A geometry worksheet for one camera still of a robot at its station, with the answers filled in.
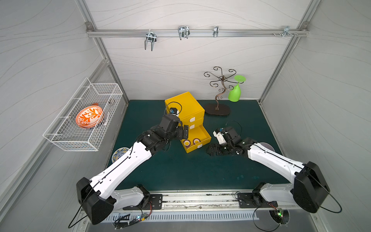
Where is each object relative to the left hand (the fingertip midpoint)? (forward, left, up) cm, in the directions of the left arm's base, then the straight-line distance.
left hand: (180, 127), depth 74 cm
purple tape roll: (+6, -9, -24) cm, 26 cm away
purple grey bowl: (0, -53, -20) cm, 57 cm away
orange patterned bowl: (-1, +42, +9) cm, 43 cm away
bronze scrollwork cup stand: (+35, -25, -24) cm, 49 cm away
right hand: (-4, -18, -16) cm, 24 cm away
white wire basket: (-12, +47, +10) cm, 50 cm away
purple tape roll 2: (+4, -3, -24) cm, 25 cm away
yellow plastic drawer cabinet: (+12, -6, -3) cm, 14 cm away
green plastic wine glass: (+30, -34, -2) cm, 45 cm away
